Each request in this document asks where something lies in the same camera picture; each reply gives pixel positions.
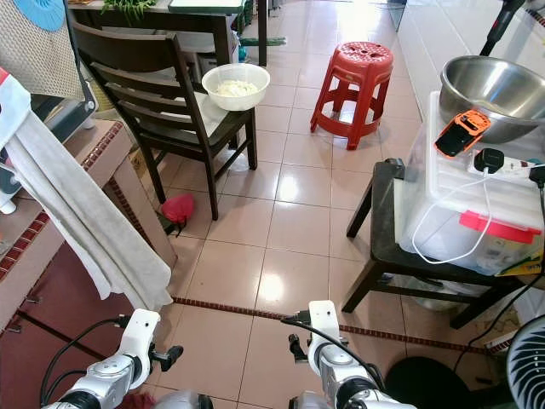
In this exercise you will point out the dark wooden low stool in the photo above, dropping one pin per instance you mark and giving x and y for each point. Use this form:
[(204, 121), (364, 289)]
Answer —
[(379, 239)]

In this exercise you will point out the red plastic bag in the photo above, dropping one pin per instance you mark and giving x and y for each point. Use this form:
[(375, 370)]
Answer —
[(179, 207)]

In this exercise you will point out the white hanging towel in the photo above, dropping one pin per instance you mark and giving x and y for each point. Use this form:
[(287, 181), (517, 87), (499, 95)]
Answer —
[(94, 221)]

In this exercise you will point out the clear plastic storage box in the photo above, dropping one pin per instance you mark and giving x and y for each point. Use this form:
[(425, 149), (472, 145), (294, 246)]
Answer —
[(443, 213)]

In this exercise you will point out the white rice cooker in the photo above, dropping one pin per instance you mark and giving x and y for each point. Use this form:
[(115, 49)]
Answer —
[(8, 200)]

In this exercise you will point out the white electric fan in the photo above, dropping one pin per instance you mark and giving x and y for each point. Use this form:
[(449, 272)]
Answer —
[(526, 375)]

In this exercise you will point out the white bowl with food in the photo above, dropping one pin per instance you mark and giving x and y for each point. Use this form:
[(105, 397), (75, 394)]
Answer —
[(234, 100)]

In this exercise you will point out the dark wooden chair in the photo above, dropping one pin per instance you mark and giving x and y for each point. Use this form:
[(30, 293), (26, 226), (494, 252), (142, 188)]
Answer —
[(136, 94)]

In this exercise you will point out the black plug adapter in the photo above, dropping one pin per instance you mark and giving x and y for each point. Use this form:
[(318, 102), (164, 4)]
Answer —
[(488, 159)]

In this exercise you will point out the orange black handheld device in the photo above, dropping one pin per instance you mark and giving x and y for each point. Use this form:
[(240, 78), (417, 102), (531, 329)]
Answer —
[(462, 133)]

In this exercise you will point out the white power strip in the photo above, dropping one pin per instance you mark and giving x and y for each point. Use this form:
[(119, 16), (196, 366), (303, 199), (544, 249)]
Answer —
[(519, 168)]

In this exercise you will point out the red plastic stool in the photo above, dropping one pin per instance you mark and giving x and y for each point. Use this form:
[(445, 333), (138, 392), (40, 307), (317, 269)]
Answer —
[(362, 58)]

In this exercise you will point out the large steel mixing bowl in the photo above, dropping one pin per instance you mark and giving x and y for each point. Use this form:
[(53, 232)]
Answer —
[(490, 85)]

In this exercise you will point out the beige woven mat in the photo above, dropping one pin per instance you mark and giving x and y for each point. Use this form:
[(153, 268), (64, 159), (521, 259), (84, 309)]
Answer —
[(34, 55)]

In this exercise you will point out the dark wooden dining table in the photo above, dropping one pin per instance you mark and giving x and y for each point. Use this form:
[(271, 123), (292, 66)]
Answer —
[(196, 21)]

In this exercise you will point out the green leafy vegetables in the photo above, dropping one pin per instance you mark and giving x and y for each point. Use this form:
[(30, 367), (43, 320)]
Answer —
[(128, 7)]

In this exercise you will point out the white tray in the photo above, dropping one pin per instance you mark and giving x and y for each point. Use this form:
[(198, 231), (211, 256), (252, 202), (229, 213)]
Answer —
[(209, 5)]

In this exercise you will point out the blue round plastic disc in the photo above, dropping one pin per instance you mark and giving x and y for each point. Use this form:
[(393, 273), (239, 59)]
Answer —
[(43, 12)]

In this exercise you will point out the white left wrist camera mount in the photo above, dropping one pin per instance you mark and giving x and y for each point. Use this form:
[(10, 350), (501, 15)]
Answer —
[(143, 336)]

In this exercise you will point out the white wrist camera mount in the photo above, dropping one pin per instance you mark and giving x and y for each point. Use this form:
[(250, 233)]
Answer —
[(324, 322), (143, 336)]

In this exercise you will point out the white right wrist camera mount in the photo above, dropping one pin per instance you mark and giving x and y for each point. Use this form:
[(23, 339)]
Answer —
[(324, 322)]

